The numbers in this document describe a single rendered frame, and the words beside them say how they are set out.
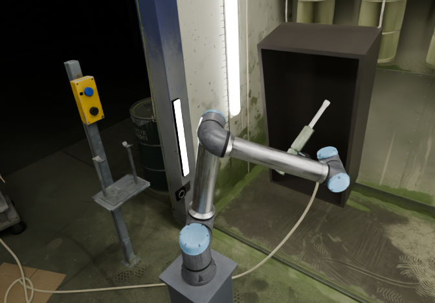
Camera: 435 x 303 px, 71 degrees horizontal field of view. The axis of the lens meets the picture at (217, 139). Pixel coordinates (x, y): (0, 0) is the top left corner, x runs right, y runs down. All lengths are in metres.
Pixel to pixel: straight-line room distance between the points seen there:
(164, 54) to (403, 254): 2.30
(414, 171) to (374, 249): 0.82
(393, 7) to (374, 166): 1.37
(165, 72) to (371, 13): 1.73
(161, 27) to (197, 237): 1.23
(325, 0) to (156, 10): 1.63
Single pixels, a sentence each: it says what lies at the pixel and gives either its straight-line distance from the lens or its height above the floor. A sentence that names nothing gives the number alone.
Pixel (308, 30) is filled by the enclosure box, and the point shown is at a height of 1.68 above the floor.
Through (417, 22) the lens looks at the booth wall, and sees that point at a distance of 3.26.
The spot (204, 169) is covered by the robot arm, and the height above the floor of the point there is 1.21.
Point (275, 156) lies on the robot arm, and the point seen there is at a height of 1.36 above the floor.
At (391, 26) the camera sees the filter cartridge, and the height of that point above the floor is 1.55.
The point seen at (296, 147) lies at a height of 1.15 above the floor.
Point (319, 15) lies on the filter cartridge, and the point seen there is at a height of 1.61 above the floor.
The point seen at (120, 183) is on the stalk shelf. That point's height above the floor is 0.79.
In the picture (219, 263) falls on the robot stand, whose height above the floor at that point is 0.64.
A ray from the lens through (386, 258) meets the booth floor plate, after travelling 2.80.
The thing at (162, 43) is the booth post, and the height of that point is 1.66.
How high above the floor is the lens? 2.05
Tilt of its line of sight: 30 degrees down
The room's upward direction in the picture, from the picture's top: 4 degrees counter-clockwise
